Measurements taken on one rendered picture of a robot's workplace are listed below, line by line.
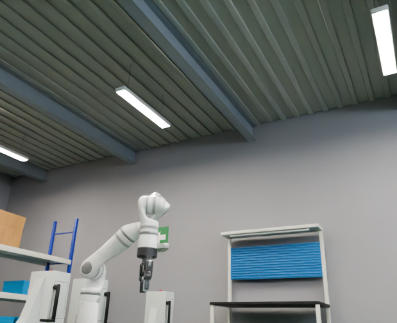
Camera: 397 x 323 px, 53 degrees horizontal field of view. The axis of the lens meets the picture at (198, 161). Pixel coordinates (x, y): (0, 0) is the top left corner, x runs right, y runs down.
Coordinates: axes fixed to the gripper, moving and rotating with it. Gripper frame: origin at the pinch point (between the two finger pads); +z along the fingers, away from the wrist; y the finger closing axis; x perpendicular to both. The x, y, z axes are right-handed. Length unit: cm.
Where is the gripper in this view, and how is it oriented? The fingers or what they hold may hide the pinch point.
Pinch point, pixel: (143, 288)
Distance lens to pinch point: 152.5
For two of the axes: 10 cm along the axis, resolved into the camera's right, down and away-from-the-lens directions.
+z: -0.3, 9.2, -3.9
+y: 3.1, -3.6, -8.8
